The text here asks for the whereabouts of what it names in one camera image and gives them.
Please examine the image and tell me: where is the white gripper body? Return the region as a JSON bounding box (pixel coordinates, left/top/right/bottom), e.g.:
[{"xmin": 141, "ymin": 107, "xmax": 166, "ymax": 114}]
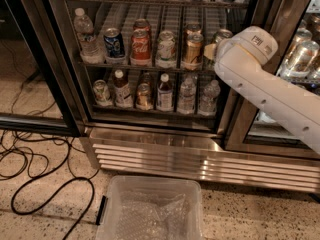
[{"xmin": 216, "ymin": 26, "xmax": 278, "ymax": 65}]

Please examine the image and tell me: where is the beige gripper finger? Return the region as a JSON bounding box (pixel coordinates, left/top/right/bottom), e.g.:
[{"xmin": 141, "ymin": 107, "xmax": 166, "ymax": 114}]
[{"xmin": 204, "ymin": 43, "xmax": 218, "ymax": 61}]

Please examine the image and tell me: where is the green soda can front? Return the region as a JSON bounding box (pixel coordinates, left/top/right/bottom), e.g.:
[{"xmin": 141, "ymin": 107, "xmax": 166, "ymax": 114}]
[{"xmin": 208, "ymin": 29, "xmax": 233, "ymax": 68}]

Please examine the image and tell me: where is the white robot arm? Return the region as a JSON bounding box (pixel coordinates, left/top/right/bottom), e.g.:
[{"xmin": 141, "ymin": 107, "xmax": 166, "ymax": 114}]
[{"xmin": 204, "ymin": 26, "xmax": 320, "ymax": 154}]

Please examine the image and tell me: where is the gold soda can front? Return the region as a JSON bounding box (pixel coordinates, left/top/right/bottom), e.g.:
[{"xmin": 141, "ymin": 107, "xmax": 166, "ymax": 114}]
[{"xmin": 182, "ymin": 33, "xmax": 203, "ymax": 70}]

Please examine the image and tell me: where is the gold soda can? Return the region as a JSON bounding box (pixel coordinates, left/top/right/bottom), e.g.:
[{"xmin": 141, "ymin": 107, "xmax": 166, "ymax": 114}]
[
  {"xmin": 182, "ymin": 33, "xmax": 203, "ymax": 70},
  {"xmin": 184, "ymin": 23, "xmax": 202, "ymax": 38}
]

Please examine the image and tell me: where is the gold soda can rear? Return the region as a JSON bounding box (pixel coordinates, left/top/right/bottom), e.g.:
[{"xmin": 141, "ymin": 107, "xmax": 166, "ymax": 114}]
[{"xmin": 184, "ymin": 23, "xmax": 202, "ymax": 38}]

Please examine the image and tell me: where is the white green soda can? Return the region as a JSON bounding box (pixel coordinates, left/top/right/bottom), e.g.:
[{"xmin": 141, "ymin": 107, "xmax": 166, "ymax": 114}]
[{"xmin": 155, "ymin": 30, "xmax": 176, "ymax": 68}]

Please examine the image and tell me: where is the silver can behind glass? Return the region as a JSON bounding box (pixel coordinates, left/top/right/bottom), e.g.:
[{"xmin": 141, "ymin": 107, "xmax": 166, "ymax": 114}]
[
  {"xmin": 286, "ymin": 28, "xmax": 312, "ymax": 57},
  {"xmin": 280, "ymin": 40, "xmax": 319, "ymax": 78}
]

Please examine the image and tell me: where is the glass fridge door right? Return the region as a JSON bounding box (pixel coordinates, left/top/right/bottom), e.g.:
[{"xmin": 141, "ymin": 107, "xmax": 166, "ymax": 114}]
[{"xmin": 227, "ymin": 0, "xmax": 319, "ymax": 158}]

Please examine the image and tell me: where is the red coca-cola can front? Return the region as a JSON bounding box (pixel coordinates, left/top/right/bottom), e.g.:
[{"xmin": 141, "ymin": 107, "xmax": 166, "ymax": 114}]
[{"xmin": 130, "ymin": 29, "xmax": 151, "ymax": 66}]

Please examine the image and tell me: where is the red coca-cola can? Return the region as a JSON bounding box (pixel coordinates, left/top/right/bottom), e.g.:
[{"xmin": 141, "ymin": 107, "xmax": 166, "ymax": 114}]
[
  {"xmin": 133, "ymin": 18, "xmax": 151, "ymax": 34},
  {"xmin": 130, "ymin": 29, "xmax": 151, "ymax": 66}
]

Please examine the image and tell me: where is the red coca-cola can rear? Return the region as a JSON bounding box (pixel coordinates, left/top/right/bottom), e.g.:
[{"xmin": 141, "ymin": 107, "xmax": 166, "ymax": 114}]
[{"xmin": 133, "ymin": 18, "xmax": 151, "ymax": 34}]

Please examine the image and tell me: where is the stainless steel display fridge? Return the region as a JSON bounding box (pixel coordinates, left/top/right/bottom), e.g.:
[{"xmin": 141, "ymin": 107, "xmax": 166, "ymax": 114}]
[{"xmin": 21, "ymin": 0, "xmax": 320, "ymax": 193}]

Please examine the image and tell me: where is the gold can bottom shelf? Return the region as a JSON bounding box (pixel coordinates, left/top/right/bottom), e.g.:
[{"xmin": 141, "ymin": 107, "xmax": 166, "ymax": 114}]
[{"xmin": 136, "ymin": 83, "xmax": 152, "ymax": 110}]

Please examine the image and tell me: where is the blue pepsi can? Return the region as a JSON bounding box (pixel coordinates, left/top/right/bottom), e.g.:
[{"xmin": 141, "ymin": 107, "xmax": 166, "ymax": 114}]
[{"xmin": 103, "ymin": 27, "xmax": 125, "ymax": 64}]

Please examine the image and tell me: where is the white green can bottom shelf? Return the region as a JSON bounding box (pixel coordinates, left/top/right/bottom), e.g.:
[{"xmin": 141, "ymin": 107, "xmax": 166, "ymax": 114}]
[{"xmin": 93, "ymin": 80, "xmax": 112, "ymax": 107}]

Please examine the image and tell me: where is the clear water bottle middle shelf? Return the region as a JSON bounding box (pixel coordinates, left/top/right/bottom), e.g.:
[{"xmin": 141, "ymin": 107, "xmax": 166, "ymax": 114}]
[{"xmin": 73, "ymin": 8, "xmax": 104, "ymax": 64}]

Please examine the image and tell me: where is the clear water bottle bottom right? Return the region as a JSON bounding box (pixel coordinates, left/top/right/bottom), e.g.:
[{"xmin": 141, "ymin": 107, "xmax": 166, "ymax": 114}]
[{"xmin": 198, "ymin": 80, "xmax": 221, "ymax": 116}]

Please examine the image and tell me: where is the clear water bottle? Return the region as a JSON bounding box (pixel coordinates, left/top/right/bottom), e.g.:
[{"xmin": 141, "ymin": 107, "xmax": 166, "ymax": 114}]
[
  {"xmin": 198, "ymin": 80, "xmax": 221, "ymax": 116},
  {"xmin": 177, "ymin": 77, "xmax": 196, "ymax": 114}
]

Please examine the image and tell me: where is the clear water bottle bottom centre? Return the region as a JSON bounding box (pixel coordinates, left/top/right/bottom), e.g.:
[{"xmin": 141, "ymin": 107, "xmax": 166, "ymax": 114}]
[{"xmin": 177, "ymin": 77, "xmax": 196, "ymax": 114}]

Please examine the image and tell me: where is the dark juice bottle white cap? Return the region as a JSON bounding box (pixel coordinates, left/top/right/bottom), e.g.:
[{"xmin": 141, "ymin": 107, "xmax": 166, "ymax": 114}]
[{"xmin": 157, "ymin": 73, "xmax": 173, "ymax": 112}]

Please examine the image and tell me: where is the brown tea bottle white cap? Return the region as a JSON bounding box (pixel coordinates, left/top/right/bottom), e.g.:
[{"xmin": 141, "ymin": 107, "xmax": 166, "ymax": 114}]
[{"xmin": 113, "ymin": 69, "xmax": 133, "ymax": 108}]

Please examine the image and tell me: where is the clear plastic bin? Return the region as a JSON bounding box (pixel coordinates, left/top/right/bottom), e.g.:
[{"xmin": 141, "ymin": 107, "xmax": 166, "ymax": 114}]
[{"xmin": 95, "ymin": 176, "xmax": 204, "ymax": 240}]

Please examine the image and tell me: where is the bubble wrap sheet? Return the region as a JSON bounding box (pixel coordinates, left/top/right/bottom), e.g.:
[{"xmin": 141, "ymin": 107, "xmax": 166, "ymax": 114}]
[{"xmin": 115, "ymin": 191, "xmax": 189, "ymax": 240}]

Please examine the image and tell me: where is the middle wire shelf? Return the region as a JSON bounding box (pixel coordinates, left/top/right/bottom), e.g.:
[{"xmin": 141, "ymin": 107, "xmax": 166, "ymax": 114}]
[{"xmin": 83, "ymin": 6, "xmax": 227, "ymax": 75}]

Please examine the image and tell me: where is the bottom wire shelf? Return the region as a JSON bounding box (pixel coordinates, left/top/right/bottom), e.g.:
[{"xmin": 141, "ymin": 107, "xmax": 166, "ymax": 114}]
[{"xmin": 95, "ymin": 69, "xmax": 214, "ymax": 117}]

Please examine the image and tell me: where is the black floor cable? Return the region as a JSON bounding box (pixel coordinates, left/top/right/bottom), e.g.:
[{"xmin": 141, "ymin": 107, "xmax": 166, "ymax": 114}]
[{"xmin": 0, "ymin": 37, "xmax": 100, "ymax": 240}]

